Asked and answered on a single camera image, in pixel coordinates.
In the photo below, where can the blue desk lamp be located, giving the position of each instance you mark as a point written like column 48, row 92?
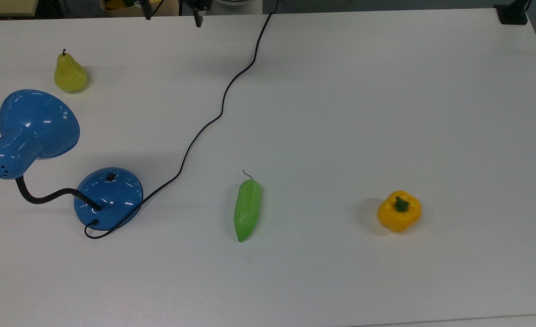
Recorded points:
column 36, row 122

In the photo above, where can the yellow toy bell pepper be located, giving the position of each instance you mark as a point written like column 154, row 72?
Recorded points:
column 397, row 218

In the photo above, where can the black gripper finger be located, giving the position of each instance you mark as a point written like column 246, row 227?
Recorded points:
column 196, row 18
column 200, row 17

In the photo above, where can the green toy cucumber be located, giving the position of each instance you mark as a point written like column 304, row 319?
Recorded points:
column 247, row 209

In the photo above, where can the yellow crate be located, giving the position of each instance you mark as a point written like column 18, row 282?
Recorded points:
column 116, row 4

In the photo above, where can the yellow-green toy pear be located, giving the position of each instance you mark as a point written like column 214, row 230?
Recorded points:
column 70, row 77

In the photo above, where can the thin black rod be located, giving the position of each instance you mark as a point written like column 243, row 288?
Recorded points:
column 147, row 11

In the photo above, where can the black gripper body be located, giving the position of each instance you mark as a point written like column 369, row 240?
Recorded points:
column 195, row 4

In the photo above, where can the light wooden table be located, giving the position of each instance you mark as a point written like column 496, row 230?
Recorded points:
column 4, row 7

